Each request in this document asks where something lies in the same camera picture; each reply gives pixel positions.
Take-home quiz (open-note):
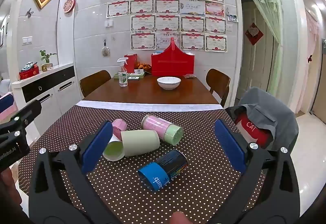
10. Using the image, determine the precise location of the red gift bag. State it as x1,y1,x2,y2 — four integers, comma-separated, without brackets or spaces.
124,54,138,73

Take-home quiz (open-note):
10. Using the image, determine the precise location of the small potted plant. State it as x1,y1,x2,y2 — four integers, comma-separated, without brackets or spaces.
39,50,58,72

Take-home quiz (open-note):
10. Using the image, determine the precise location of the red diamond door decoration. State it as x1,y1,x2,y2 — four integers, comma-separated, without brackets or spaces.
245,23,264,46

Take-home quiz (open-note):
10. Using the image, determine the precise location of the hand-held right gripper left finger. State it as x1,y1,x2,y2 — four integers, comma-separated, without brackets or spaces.
28,121,121,224

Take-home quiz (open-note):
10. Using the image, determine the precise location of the white cloth strip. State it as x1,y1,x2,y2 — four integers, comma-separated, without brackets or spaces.
75,100,224,110

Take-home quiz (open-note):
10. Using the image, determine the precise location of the grey jacket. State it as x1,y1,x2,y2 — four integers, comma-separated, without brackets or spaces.
237,87,299,149

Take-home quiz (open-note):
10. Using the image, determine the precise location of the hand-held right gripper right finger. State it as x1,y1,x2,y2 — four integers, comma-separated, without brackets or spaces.
204,120,300,224

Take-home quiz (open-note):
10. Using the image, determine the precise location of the red carrier box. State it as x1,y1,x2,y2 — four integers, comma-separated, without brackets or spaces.
151,37,196,77

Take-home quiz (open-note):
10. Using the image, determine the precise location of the brown wooden chair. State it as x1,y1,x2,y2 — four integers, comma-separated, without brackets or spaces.
206,69,231,108
79,70,112,98

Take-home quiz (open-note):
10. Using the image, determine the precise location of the pale green cup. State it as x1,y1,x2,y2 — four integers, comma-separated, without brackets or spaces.
121,129,160,157

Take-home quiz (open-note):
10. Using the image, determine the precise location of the white door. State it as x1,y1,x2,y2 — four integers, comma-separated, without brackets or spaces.
241,2,275,100

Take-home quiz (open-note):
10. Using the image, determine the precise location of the person's right hand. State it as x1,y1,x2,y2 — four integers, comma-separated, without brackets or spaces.
170,211,190,224

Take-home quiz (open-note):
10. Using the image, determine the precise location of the red tin box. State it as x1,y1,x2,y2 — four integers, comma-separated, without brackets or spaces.
19,61,39,80

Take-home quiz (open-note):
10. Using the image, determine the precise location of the pink cup with green lid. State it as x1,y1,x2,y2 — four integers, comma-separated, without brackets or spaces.
141,114,184,145

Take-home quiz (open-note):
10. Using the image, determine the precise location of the white sideboard cabinet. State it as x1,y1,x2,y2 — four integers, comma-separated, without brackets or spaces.
11,62,77,135

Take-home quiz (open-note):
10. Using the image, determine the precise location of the plate of orange snacks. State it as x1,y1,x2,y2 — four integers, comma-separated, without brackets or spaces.
136,61,152,71

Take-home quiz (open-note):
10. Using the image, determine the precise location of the green tray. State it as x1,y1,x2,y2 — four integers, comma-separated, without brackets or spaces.
113,70,146,80

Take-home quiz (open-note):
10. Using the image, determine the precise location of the wooden dining table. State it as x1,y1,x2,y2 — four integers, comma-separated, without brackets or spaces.
83,75,220,105

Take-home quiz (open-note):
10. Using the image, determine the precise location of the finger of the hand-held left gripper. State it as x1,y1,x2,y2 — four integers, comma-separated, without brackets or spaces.
0,93,15,114
0,99,42,148

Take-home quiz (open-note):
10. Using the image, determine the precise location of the hanging wall hook ornament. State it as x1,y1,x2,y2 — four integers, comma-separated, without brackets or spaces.
101,39,110,57

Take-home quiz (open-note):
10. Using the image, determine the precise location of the brown polka dot tablecloth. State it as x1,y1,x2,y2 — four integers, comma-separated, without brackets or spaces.
18,104,273,224

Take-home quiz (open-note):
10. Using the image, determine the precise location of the pink paper cup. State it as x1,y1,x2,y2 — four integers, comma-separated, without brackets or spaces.
102,118,128,162

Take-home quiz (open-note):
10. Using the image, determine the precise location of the white bowl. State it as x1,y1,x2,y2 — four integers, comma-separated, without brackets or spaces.
156,77,181,90

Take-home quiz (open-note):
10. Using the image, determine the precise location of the group of wall certificates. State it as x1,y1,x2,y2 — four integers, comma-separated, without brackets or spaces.
106,0,228,53

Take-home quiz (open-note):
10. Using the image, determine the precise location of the clear spray bottle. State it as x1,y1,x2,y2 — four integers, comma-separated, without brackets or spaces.
117,58,128,87

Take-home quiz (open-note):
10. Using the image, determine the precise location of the blue and black cup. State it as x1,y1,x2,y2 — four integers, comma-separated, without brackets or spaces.
137,149,188,192

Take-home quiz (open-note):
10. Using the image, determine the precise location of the green lace curtain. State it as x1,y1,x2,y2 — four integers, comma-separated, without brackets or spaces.
237,0,284,96

